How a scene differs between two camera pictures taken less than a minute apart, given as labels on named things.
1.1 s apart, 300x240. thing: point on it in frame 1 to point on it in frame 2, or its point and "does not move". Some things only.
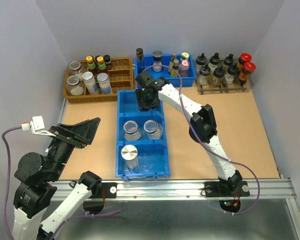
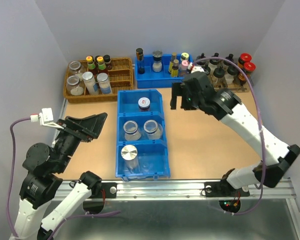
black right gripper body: (144, 100) to (189, 102)
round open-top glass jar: (131, 130) does not move
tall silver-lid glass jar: (129, 153) does not move
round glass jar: (153, 129) does not move
